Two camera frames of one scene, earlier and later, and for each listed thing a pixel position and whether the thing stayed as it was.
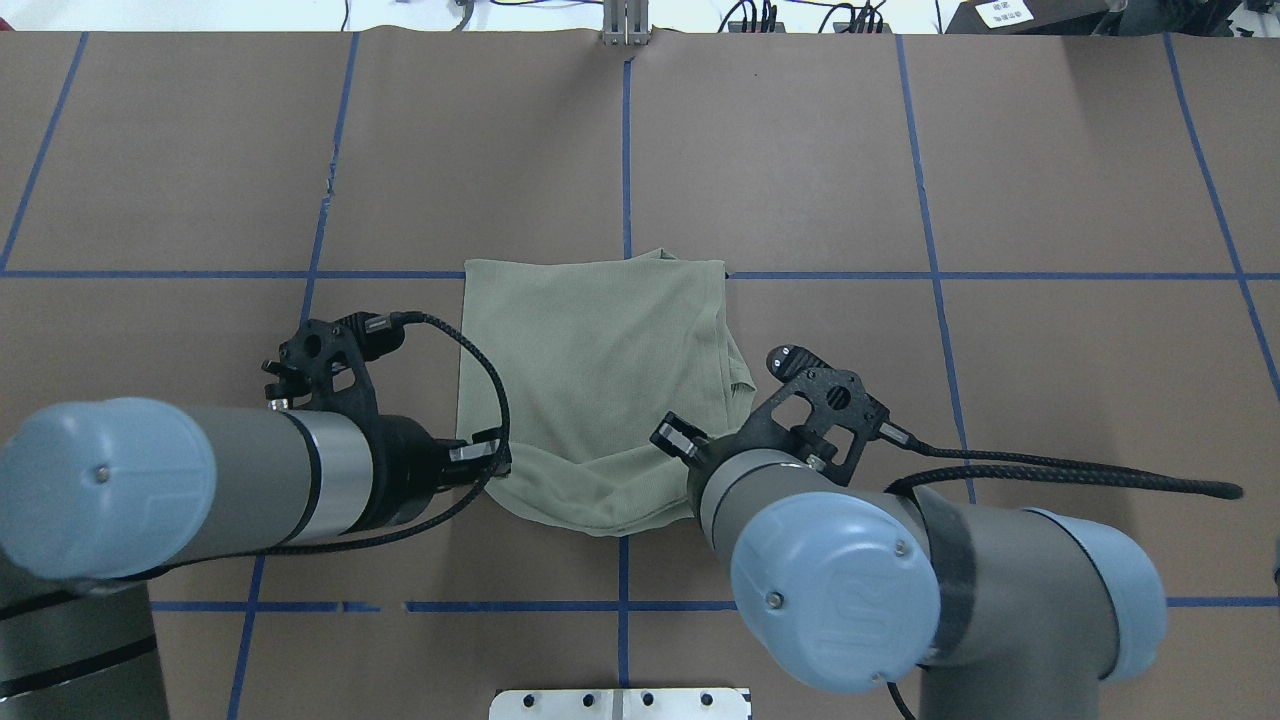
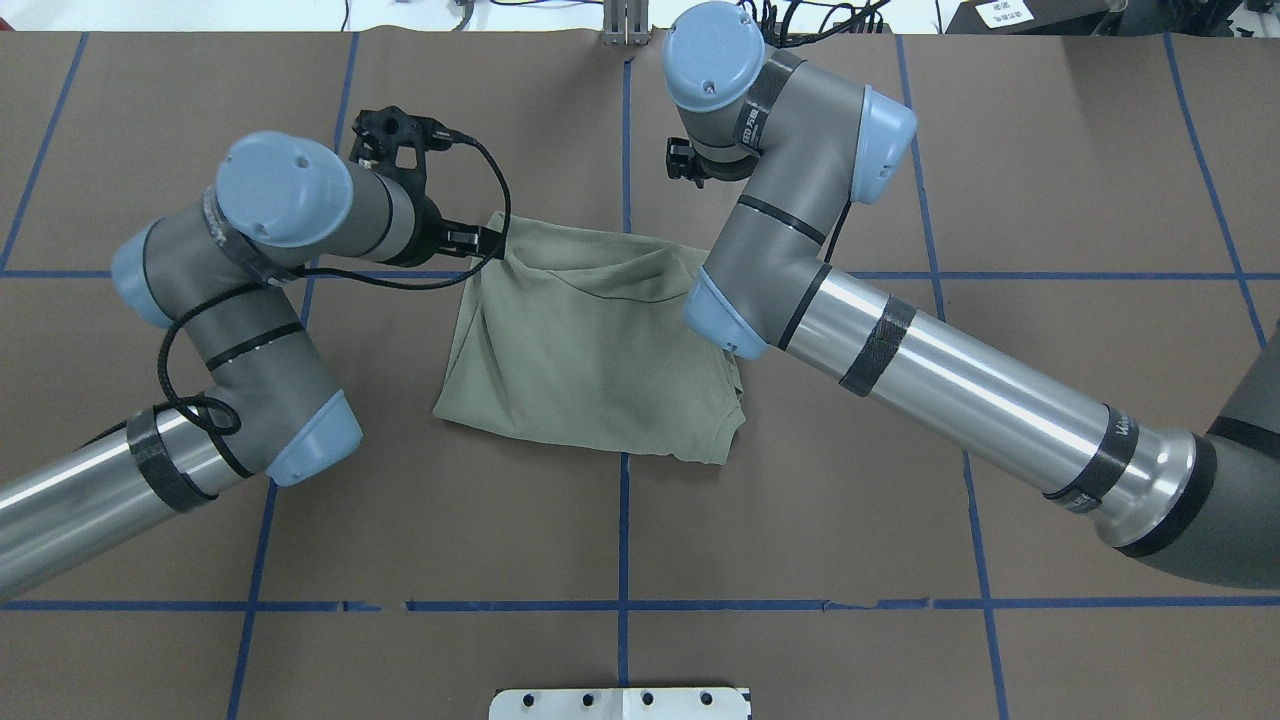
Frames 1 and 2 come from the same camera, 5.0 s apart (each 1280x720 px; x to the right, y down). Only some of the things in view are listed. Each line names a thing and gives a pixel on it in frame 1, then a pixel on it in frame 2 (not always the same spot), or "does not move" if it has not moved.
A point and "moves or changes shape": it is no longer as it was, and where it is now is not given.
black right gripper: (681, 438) to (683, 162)
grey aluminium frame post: (626, 22) does not move
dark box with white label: (1022, 17) does not move
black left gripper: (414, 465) to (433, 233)
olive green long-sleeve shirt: (595, 356) moves or changes shape
